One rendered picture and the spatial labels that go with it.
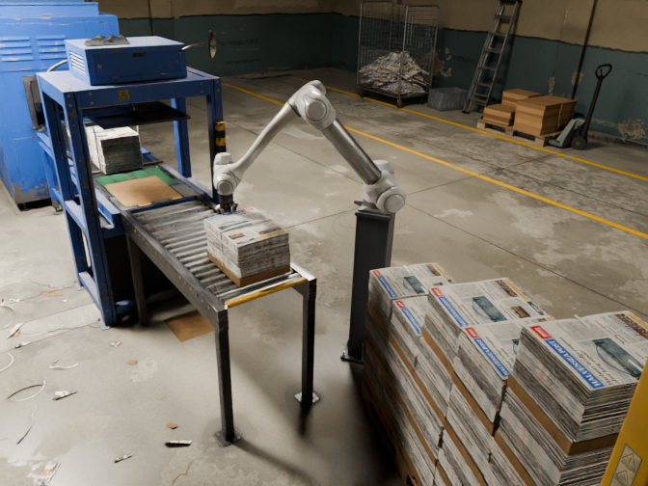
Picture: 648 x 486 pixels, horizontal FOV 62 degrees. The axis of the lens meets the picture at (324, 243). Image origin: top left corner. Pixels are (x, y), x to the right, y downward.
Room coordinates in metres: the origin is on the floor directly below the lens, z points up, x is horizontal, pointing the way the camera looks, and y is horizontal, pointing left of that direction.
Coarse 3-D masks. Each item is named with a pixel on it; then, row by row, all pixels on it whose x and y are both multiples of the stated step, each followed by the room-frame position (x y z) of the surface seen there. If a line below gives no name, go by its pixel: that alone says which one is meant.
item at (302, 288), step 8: (200, 200) 3.33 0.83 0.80; (208, 200) 3.33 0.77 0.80; (296, 264) 2.49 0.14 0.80; (296, 272) 2.43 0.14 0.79; (304, 272) 2.42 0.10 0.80; (312, 280) 2.35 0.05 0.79; (296, 288) 2.42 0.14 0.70; (304, 288) 2.37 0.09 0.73; (312, 288) 2.35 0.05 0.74; (304, 296) 2.37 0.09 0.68; (312, 296) 2.35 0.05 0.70
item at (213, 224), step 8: (248, 208) 2.67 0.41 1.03; (216, 216) 2.56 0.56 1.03; (224, 216) 2.57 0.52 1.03; (232, 216) 2.57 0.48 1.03; (240, 216) 2.57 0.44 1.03; (248, 216) 2.57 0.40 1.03; (256, 216) 2.58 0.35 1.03; (264, 216) 2.58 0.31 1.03; (208, 224) 2.49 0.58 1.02; (216, 224) 2.47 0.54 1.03; (224, 224) 2.47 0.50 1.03; (232, 224) 2.48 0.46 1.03; (208, 232) 2.51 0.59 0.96; (216, 232) 2.42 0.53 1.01; (208, 240) 2.52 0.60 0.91; (216, 240) 2.43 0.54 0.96; (208, 248) 2.52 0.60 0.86; (216, 248) 2.45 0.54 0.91; (216, 256) 2.45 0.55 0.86
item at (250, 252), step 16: (272, 224) 2.49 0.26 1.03; (224, 240) 2.35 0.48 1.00; (240, 240) 2.30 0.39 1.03; (256, 240) 2.30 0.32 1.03; (272, 240) 2.34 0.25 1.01; (288, 240) 2.40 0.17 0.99; (240, 256) 2.24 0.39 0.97; (256, 256) 2.29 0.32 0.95; (272, 256) 2.34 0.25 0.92; (288, 256) 2.39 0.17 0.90; (240, 272) 2.23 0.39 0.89; (256, 272) 2.28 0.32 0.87
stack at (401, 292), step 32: (384, 288) 2.23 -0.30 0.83; (416, 288) 2.24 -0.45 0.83; (384, 320) 2.20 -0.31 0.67; (416, 320) 1.97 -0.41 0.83; (384, 352) 2.16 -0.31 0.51; (416, 352) 1.87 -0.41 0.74; (384, 384) 2.13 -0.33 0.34; (416, 384) 1.83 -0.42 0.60; (448, 384) 1.61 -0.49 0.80; (416, 416) 1.80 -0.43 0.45; (448, 416) 1.56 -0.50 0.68; (416, 448) 1.75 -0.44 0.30; (448, 448) 1.53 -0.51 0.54; (480, 448) 1.36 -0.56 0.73; (416, 480) 1.74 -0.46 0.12; (448, 480) 1.49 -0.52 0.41
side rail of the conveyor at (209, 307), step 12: (132, 216) 3.03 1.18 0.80; (132, 228) 2.92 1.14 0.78; (144, 228) 2.87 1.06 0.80; (144, 240) 2.77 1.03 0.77; (156, 240) 2.72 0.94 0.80; (144, 252) 2.79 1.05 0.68; (156, 252) 2.62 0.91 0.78; (168, 252) 2.59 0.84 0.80; (156, 264) 2.64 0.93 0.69; (168, 264) 2.49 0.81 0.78; (180, 264) 2.45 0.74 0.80; (168, 276) 2.50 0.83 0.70; (180, 276) 2.36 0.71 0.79; (192, 276) 2.34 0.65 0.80; (180, 288) 2.37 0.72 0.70; (192, 288) 2.25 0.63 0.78; (204, 288) 2.23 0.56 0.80; (192, 300) 2.26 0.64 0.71; (204, 300) 2.14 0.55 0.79; (216, 300) 2.13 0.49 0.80; (204, 312) 2.15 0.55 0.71; (216, 312) 2.04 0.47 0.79; (216, 324) 2.05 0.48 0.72; (228, 324) 2.06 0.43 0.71
